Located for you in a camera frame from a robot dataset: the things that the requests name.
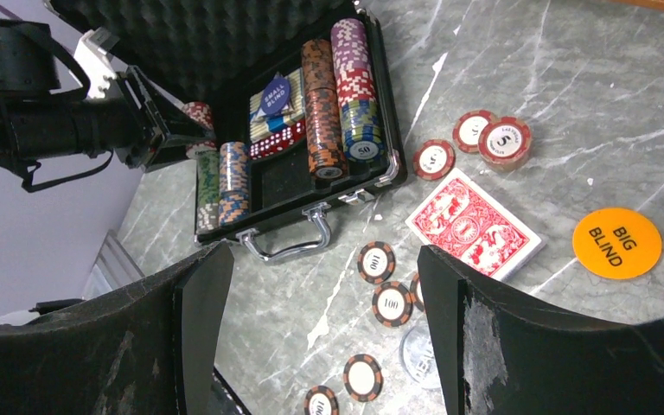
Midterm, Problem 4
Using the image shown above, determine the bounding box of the red five chip stack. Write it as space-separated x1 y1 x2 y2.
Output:
478 117 533 173

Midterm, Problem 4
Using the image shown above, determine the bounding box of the purple red chip row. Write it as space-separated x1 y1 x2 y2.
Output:
330 18 385 163

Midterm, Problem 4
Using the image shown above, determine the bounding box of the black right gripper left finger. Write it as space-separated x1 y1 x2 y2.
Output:
0 243 235 414

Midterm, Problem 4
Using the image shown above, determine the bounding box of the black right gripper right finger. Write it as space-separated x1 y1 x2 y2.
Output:
418 246 664 414

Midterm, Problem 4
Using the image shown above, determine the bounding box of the orange brown chip row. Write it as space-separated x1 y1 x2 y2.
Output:
301 39 347 181

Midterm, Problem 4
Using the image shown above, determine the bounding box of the black poker chip case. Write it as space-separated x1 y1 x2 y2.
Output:
48 1 407 246

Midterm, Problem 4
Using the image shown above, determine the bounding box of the red playing card deck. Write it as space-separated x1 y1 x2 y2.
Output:
405 168 543 281

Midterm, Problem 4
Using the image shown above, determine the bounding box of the blue small blind button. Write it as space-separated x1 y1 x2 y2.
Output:
259 75 291 117

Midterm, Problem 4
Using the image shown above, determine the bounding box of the orange big blind button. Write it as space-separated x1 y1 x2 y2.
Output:
571 207 663 280

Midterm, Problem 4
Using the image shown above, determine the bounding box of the green red chip row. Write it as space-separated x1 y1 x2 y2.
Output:
182 101 220 234

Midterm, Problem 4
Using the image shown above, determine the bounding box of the orange hundred chip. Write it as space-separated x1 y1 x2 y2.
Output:
303 385 340 415
409 271 425 312
357 240 396 284
342 354 383 402
372 281 413 328

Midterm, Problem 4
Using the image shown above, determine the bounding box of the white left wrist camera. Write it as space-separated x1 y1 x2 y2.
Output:
73 27 118 99

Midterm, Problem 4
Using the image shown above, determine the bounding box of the red dice row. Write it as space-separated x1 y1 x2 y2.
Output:
249 119 306 160

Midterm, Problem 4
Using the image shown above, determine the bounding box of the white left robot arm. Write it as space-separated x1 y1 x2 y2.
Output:
0 19 244 414

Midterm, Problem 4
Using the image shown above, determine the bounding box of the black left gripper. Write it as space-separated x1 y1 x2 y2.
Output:
0 66 211 172

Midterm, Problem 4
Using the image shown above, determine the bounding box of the clear dealer button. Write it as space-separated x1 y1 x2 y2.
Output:
399 325 441 390

